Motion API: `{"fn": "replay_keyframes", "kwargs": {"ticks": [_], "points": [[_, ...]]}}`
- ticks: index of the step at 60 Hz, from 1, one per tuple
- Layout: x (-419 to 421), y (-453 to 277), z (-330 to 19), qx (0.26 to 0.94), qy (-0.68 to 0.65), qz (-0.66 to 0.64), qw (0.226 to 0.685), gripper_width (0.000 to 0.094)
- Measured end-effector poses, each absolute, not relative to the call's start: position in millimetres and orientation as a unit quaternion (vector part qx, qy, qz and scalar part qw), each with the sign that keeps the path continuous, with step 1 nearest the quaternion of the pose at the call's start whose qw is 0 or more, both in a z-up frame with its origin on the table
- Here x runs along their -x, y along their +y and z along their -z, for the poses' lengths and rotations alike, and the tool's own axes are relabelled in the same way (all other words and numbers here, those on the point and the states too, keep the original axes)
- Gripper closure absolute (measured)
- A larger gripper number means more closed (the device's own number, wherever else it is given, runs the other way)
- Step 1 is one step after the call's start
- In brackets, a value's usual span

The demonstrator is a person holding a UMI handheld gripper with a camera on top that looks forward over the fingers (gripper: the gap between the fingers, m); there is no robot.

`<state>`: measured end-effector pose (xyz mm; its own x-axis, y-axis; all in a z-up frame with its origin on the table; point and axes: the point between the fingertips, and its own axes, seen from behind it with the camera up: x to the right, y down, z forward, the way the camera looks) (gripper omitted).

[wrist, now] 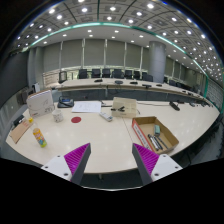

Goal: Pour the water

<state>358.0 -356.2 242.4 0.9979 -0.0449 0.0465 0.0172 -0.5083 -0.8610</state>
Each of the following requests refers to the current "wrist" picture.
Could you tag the open cardboard box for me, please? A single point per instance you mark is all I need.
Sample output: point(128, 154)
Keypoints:
point(165, 141)

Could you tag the beige flat box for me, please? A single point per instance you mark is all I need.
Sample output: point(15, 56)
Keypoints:
point(129, 104)

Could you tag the brown cardboard piece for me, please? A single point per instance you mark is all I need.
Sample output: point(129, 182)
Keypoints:
point(19, 130)

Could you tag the black desk microphone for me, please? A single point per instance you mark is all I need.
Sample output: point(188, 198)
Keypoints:
point(174, 106)

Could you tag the black office chair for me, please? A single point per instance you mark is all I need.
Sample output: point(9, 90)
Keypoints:
point(82, 74)

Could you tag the white paper cup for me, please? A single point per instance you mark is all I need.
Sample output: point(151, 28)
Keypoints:
point(57, 115)

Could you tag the white remote control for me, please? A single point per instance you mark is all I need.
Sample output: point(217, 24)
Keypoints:
point(106, 116)

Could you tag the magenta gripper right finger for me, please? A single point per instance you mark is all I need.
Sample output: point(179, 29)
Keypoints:
point(152, 166)

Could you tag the yellow plastic drink bottle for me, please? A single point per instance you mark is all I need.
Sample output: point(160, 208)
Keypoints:
point(39, 137)

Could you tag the white cardboard carton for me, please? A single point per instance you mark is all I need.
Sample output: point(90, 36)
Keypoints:
point(40, 103)

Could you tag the red round coaster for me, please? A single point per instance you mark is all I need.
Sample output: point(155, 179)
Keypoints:
point(76, 119)

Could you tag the black monitor screen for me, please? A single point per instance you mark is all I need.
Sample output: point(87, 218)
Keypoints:
point(62, 77)

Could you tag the teal eraser block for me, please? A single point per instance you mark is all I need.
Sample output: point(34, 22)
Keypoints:
point(156, 129)

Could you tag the grey round pillar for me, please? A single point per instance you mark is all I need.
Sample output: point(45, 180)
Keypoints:
point(157, 60)

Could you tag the white paper sheets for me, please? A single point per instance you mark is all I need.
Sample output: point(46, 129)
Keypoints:
point(87, 107)

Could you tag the black marker pen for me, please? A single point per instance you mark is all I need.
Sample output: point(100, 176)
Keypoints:
point(153, 142)

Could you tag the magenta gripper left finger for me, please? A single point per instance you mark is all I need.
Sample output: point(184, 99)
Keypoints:
point(70, 166)

